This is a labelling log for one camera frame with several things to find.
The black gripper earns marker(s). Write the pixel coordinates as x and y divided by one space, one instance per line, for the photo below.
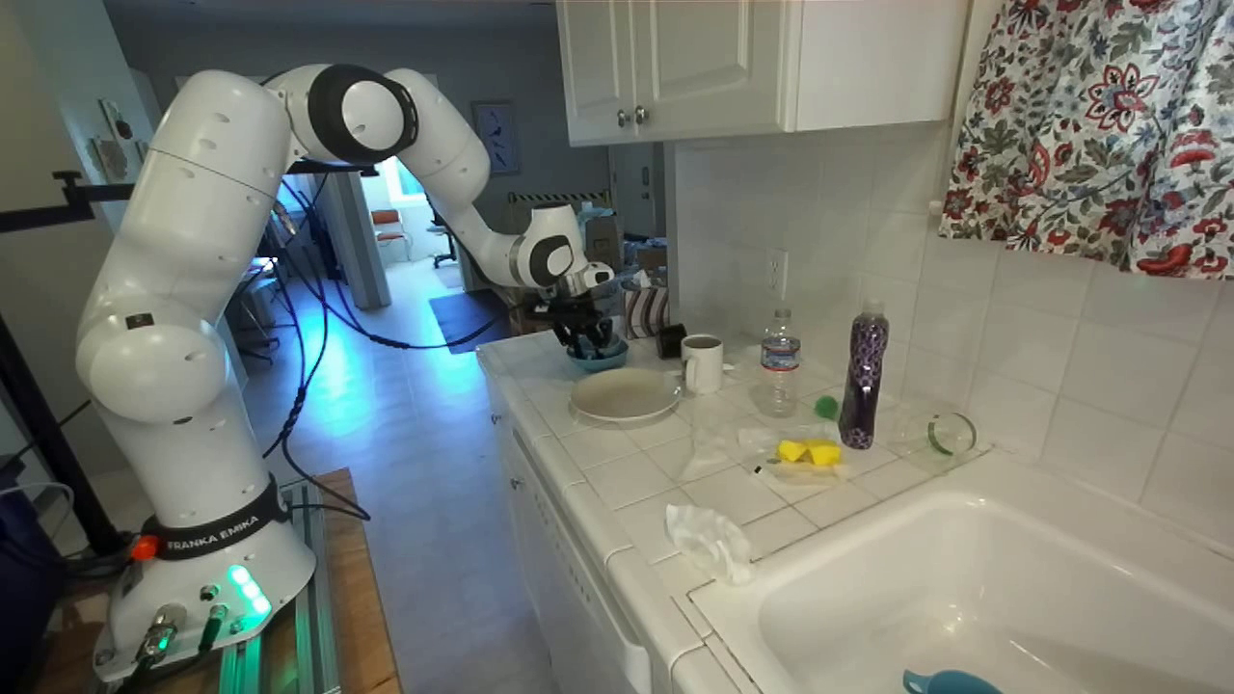
588 320

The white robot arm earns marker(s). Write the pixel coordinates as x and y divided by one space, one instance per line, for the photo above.
223 558

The white round plate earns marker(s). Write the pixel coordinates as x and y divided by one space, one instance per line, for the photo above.
628 396

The black measuring cup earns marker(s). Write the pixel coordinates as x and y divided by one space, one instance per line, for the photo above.
668 341

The teal cup in sink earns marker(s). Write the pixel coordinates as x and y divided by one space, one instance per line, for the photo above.
945 684

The grey striped oven mitt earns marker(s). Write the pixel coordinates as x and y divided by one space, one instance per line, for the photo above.
644 310

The floral ceramic mug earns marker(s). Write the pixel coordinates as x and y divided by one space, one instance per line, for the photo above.
704 365

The clear water bottle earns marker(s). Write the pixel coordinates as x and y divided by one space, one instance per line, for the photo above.
782 356

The crumpled clear plastic wrap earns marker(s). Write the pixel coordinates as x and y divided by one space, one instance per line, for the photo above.
713 540

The yellow sponge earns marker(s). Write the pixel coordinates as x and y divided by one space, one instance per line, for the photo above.
808 451

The white upper cabinet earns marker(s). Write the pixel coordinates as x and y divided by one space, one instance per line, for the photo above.
655 70

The purple dish soap bottle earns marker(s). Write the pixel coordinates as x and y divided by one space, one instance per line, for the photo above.
867 376

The clear glass lid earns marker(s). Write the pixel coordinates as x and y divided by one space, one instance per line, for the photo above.
949 433

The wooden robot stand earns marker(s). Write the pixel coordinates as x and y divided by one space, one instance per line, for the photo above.
328 642

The white kitchen sink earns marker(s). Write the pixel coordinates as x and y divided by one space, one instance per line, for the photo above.
997 572

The floral window curtain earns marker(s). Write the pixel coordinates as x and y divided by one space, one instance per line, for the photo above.
1099 130

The black camera tripod arm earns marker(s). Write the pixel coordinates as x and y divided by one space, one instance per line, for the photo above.
74 203

